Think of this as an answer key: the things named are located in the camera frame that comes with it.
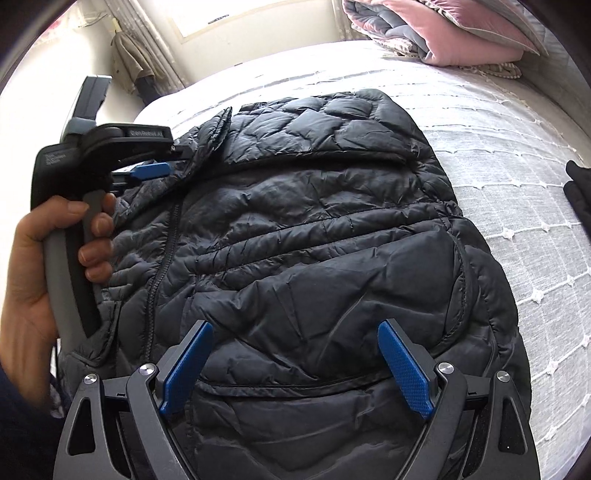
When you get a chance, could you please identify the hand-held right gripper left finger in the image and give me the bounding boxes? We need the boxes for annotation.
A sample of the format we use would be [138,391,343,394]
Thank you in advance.
[53,320,215,480]

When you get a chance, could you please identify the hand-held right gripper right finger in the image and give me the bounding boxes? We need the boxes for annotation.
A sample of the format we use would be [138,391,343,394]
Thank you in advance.
[378,320,541,480]

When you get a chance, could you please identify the black puffer jacket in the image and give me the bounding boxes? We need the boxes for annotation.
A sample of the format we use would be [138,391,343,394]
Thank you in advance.
[60,89,533,480]

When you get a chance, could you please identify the person's left forearm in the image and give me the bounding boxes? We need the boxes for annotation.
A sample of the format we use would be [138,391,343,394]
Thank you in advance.
[0,362,70,480]

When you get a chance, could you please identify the dark hanging garment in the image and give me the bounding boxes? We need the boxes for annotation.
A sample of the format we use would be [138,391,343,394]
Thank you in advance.
[134,73,161,100]

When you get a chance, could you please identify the beige hanging garment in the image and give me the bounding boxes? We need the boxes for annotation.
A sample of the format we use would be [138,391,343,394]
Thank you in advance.
[110,33,156,89]

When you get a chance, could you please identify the grey floral curtain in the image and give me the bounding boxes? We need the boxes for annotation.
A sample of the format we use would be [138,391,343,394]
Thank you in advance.
[323,0,370,44]
[104,0,191,89]

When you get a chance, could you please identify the bright window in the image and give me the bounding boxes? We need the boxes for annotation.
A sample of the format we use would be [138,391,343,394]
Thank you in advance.
[174,0,343,41]

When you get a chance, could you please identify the grey bed with lattice cover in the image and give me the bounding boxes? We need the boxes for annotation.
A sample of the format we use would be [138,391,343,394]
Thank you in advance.
[134,44,591,480]

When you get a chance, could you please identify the pink folded quilt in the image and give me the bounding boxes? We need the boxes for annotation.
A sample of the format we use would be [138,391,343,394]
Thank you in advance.
[344,0,523,71]

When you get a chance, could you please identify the black matte folded garment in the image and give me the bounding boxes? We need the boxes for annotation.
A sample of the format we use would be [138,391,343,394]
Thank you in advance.
[566,159,591,219]

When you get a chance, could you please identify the grey quilted headboard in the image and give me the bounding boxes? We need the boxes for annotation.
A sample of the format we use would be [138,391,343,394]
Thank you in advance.
[517,0,591,153]

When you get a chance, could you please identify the beige patterned cloth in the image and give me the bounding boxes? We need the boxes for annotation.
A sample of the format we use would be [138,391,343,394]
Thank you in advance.
[397,46,523,80]

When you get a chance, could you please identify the large pink velvet pillow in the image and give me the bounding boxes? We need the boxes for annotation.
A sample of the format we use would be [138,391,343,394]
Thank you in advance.
[387,0,551,57]

